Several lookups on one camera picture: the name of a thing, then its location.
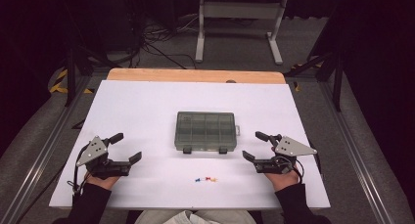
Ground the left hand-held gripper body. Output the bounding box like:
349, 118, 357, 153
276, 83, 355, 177
75, 135, 131, 180

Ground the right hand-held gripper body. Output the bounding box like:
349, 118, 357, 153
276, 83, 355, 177
254, 135, 318, 175

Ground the smoky clear plastic compartment box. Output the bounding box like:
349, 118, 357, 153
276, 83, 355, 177
174, 111, 242, 155

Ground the person's left hand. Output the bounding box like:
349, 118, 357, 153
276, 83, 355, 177
85, 175, 120, 191

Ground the person's right hand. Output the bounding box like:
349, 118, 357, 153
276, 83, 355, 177
263, 169, 300, 193

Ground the yellow black floor tape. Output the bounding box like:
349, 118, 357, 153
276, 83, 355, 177
291, 62, 324, 93
48, 68, 95, 95

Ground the black tripod stand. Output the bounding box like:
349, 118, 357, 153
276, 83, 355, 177
63, 37, 112, 108
283, 8, 348, 112

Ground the wooden table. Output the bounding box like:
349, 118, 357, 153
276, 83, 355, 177
106, 67, 287, 85

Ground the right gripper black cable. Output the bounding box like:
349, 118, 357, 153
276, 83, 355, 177
283, 155, 306, 186

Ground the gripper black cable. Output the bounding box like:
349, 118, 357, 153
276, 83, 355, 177
283, 155, 306, 186
67, 145, 91, 195

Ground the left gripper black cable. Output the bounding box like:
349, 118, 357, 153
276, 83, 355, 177
67, 145, 91, 195

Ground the aluminium floor rail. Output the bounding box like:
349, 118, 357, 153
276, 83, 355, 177
317, 81, 396, 224
0, 76, 93, 224

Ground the bundle of black floor cables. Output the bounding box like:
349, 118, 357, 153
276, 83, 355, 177
128, 8, 199, 70

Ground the grey metal stand frame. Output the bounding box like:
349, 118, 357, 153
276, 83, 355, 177
194, 0, 289, 66

